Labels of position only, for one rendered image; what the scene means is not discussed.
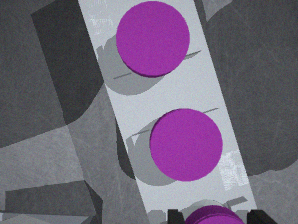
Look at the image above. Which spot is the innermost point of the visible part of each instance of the grey tube rack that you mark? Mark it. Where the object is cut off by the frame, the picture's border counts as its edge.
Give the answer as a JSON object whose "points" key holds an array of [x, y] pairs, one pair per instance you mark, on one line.
{"points": [[138, 102]]}

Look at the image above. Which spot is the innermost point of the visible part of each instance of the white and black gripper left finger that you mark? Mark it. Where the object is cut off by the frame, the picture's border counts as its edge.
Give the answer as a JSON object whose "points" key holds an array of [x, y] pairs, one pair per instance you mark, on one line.
{"points": [[175, 217]]}

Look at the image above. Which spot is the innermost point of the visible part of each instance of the white button panel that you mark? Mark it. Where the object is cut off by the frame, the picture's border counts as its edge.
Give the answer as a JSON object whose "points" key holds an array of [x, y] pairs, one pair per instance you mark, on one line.
{"points": [[43, 218]]}

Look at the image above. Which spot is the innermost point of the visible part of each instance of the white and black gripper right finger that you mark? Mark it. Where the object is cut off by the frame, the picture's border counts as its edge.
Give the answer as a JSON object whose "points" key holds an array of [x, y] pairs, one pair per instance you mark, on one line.
{"points": [[259, 217]]}

